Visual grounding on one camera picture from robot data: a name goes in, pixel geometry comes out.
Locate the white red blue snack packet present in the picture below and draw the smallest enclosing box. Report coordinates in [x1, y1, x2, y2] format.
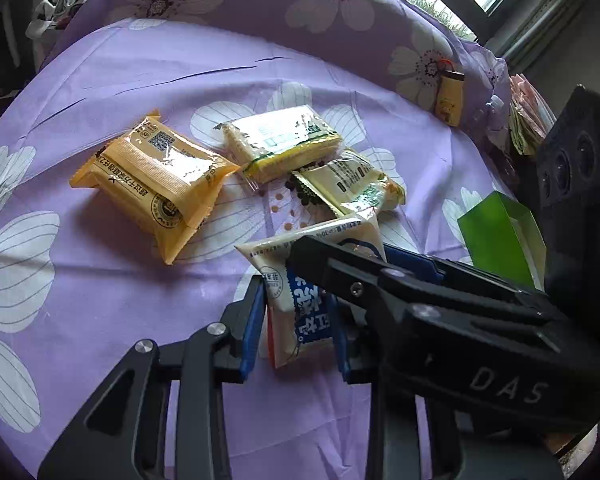
[236, 214, 386, 368]

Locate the orange yellow snack packet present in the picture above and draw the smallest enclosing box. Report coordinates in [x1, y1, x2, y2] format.
[69, 110, 239, 266]

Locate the cream green corn snack packet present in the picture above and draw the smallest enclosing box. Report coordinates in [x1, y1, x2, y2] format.
[292, 148, 406, 217]

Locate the green cardboard box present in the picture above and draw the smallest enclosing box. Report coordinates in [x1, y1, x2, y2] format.
[458, 191, 546, 290]

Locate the purple floral bed sheet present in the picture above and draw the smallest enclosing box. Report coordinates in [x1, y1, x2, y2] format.
[0, 0, 510, 474]

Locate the soda cracker packet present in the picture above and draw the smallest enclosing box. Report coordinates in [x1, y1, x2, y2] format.
[216, 105, 343, 191]

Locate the yellow bottle with brown cap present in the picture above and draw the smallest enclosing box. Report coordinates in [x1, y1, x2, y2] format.
[434, 58, 465, 127]

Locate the clear plastic water bottle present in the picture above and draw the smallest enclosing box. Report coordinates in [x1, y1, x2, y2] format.
[472, 93, 505, 134]

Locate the folded pink cloth stack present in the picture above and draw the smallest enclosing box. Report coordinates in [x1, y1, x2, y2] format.
[508, 74, 557, 157]

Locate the white black plush toy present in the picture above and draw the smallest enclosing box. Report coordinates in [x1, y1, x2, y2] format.
[26, 0, 86, 40]

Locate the black camera box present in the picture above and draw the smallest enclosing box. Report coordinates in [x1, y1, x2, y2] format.
[536, 84, 600, 290]

